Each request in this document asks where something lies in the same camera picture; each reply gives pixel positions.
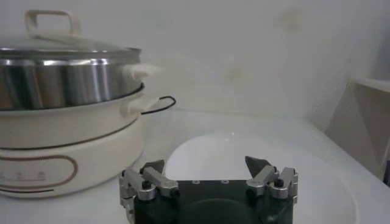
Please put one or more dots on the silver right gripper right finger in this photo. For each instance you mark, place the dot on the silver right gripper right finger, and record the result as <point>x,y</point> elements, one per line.
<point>263,178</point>

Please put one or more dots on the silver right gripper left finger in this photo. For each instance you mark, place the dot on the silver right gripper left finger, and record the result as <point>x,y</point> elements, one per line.
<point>158,179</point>

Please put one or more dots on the round glass lid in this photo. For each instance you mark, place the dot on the round glass lid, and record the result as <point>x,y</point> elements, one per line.
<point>61,45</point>

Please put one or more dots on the steel perforated steamer pot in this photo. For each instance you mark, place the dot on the steel perforated steamer pot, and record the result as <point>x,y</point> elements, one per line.
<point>61,85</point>

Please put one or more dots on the white round plate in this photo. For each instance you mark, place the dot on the white round plate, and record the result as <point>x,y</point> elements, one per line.
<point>213,158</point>

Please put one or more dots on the cream electric cooker base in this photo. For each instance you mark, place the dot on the cream electric cooker base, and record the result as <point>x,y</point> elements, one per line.
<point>76,146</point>

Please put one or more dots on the white side table beige panel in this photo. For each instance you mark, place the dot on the white side table beige panel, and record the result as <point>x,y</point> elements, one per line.
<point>359,121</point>

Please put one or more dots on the black inline adapter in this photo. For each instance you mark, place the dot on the black inline adapter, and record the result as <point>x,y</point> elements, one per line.
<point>387,173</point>

